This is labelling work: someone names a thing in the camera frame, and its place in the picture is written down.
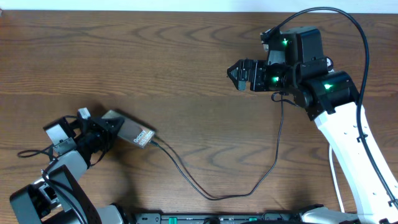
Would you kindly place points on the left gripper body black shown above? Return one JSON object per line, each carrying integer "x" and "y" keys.
{"x": 94, "y": 137}

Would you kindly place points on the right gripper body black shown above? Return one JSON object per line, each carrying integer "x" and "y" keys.
{"x": 266, "y": 77}

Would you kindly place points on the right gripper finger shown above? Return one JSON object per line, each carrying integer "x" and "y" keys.
{"x": 240, "y": 70}
{"x": 240, "y": 80}

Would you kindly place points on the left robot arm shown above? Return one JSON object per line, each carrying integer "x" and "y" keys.
{"x": 56, "y": 197}

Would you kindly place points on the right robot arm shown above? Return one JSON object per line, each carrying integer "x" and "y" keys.
{"x": 296, "y": 65}

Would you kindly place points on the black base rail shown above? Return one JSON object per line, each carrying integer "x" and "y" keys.
{"x": 158, "y": 218}

